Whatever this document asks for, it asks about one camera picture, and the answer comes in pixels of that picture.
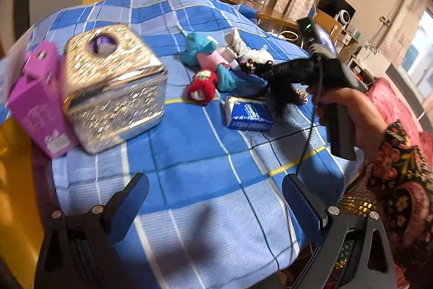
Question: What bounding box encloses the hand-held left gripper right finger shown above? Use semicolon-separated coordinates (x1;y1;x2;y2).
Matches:
281;174;397;289

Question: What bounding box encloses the white handled bag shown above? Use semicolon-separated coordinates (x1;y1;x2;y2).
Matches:
275;30;301;42

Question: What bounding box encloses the red plush toy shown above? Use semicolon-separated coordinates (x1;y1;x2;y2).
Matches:
185;70;218;106

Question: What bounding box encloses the wooden desk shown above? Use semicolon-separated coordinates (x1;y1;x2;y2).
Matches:
215;0;300;30

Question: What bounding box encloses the person's right hand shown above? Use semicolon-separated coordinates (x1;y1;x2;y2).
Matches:
306;86;389;163

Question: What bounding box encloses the wooden wardrobe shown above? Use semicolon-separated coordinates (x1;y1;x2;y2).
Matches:
0;120;44;289

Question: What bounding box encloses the white ring fan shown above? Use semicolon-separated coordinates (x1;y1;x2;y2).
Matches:
336;9;354;26

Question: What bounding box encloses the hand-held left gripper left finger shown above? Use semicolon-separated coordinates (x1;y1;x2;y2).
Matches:
34;173;150;289

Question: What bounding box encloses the blue plaid bed sheet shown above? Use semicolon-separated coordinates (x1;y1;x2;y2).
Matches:
0;0;364;289

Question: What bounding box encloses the person's right forearm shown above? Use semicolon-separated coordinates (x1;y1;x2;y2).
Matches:
363;120;433;198

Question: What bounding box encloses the pink blanket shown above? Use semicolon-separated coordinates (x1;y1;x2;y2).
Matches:
363;77;433;154

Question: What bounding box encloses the purple soft item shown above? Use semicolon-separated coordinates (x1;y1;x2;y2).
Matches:
90;33;119;55

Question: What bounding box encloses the white knitted sock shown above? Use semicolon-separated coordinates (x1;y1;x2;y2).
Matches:
224;27;248;57

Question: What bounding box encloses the blue tissue pack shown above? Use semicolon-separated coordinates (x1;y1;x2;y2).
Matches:
221;96;274;132

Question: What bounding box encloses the teal and pink plush toy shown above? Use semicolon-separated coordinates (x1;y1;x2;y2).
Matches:
183;32;239;93

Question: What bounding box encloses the purple cardboard box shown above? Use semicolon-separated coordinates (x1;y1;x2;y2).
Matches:
5;41;80;159

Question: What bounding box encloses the large bright window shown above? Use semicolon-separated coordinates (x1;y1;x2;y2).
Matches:
399;9;433;100

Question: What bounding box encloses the black cable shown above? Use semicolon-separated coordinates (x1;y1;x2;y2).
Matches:
294;62;325;181

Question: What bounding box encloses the cluttered white shelf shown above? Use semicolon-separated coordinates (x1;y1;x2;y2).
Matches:
338;28;376;90

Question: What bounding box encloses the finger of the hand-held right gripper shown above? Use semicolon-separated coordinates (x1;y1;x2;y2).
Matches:
238;59;275;72
250;67;288;81

